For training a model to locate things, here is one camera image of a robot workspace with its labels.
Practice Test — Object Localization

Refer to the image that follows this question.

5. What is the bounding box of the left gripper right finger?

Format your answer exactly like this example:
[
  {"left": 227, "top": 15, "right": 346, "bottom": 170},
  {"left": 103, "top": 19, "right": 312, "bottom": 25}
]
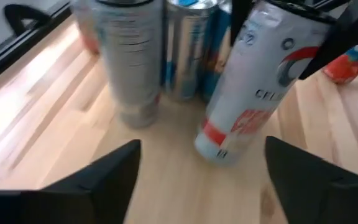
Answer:
[{"left": 264, "top": 136, "right": 358, "bottom": 224}]

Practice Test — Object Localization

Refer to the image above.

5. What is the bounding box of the black aluminium table frame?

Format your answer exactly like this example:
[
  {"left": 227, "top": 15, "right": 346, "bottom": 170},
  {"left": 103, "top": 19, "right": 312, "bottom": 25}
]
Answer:
[{"left": 0, "top": 0, "right": 73, "bottom": 91}]

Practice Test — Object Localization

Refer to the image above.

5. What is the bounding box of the white can with black lid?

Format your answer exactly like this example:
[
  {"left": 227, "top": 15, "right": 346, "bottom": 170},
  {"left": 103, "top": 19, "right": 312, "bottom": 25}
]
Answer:
[{"left": 194, "top": 0, "right": 338, "bottom": 167}]

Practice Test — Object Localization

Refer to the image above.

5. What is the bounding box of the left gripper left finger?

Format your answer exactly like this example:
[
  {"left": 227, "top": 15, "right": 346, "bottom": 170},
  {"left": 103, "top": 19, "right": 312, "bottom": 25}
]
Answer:
[{"left": 0, "top": 139, "right": 142, "bottom": 224}]

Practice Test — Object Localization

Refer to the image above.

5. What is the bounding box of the red can silver lid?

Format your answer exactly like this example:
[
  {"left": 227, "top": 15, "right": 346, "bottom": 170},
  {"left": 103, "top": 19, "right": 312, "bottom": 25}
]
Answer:
[{"left": 321, "top": 35, "right": 358, "bottom": 85}]

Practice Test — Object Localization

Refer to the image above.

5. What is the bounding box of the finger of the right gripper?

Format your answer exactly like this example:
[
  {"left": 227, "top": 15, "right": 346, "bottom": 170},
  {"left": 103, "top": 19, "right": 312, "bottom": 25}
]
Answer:
[
  {"left": 298, "top": 0, "right": 358, "bottom": 80},
  {"left": 230, "top": 0, "right": 262, "bottom": 48}
]

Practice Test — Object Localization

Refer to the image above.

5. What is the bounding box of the orange white can silver lid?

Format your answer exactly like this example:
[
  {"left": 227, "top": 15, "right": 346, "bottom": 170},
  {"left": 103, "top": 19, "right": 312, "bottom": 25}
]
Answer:
[{"left": 71, "top": 0, "right": 102, "bottom": 56}]

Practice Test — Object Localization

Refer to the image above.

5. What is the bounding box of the black table clamp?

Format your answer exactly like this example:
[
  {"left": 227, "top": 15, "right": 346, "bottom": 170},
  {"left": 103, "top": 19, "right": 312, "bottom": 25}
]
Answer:
[{"left": 3, "top": 3, "right": 52, "bottom": 37}]

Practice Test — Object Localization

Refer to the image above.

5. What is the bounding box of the silver blue energy drink can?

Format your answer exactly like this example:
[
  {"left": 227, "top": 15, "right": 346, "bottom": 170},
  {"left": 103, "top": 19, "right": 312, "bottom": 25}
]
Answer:
[
  {"left": 202, "top": 6, "right": 233, "bottom": 102},
  {"left": 162, "top": 0, "right": 217, "bottom": 102}
]

